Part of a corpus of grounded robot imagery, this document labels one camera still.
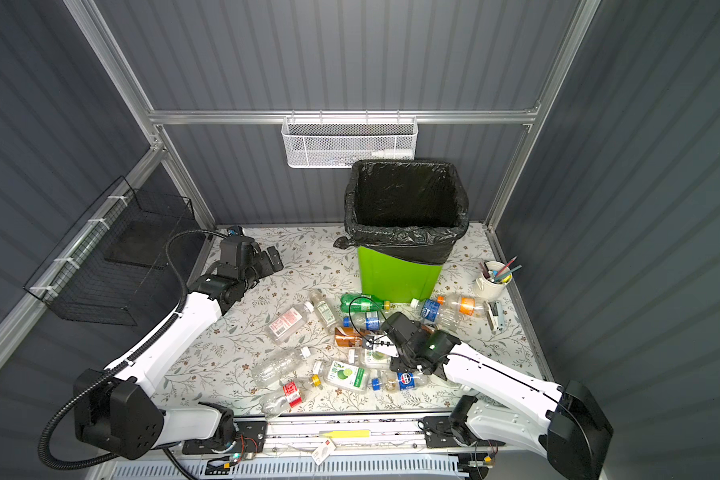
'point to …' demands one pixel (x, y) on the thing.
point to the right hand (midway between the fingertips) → (404, 337)
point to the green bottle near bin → (354, 303)
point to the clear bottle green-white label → (323, 308)
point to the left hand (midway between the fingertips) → (263, 257)
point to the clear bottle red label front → (292, 393)
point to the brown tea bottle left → (349, 336)
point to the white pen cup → (493, 280)
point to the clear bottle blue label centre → (367, 321)
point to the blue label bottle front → (411, 380)
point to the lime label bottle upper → (374, 358)
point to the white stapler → (495, 315)
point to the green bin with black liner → (403, 216)
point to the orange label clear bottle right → (463, 305)
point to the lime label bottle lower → (342, 375)
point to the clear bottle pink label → (288, 322)
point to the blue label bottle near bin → (429, 310)
